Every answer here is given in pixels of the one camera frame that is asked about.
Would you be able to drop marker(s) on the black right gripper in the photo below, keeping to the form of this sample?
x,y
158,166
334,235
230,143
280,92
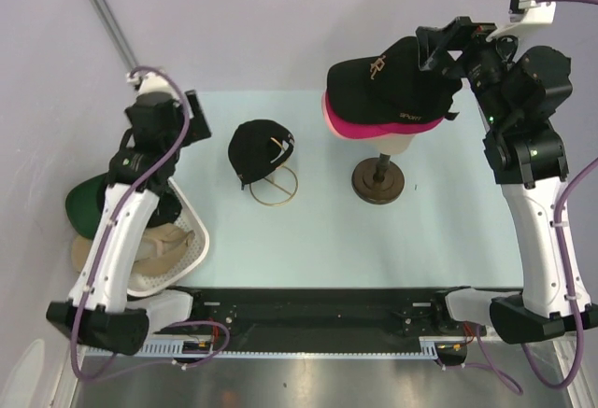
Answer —
x,y
460,33

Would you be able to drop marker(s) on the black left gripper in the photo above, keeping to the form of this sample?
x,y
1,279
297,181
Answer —
x,y
197,127

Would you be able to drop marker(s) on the magenta mesh cap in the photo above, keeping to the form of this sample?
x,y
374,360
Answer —
x,y
402,129

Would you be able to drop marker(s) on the green brim black cap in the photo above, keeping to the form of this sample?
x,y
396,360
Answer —
x,y
85,202

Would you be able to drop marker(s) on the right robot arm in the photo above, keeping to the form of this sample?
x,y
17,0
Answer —
x,y
517,93

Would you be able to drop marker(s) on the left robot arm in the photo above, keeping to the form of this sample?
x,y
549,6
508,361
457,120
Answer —
x,y
96,313

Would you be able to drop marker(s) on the black cap with gold lettering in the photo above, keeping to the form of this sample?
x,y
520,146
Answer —
x,y
245,137

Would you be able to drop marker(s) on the beige cap in basket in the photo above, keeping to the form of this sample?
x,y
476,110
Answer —
x,y
161,249

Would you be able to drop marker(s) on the wooden mannequin head stand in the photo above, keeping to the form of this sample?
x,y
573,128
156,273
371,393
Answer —
x,y
379,180

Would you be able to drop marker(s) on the white plastic basket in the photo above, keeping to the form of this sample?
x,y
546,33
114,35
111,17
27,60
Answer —
x,y
140,286

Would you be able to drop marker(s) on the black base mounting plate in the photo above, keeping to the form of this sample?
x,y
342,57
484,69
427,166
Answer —
x,y
298,313

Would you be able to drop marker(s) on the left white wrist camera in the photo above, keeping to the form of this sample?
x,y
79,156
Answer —
x,y
149,81

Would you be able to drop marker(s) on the gold wire hat stand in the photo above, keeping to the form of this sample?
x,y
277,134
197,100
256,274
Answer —
x,y
270,180

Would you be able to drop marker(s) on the left aluminium frame post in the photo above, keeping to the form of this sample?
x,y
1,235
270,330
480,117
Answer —
x,y
115,33

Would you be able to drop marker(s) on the white slotted cable duct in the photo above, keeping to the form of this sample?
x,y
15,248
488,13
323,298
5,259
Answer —
x,y
199,347

